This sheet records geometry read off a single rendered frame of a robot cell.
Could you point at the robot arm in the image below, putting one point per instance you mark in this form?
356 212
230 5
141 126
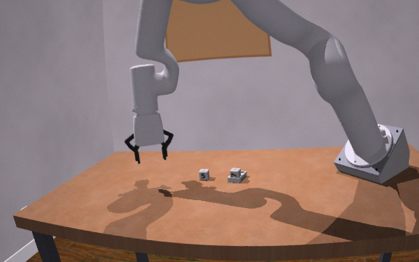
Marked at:
331 71

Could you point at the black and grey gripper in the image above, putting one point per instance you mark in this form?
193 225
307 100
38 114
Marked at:
148 130

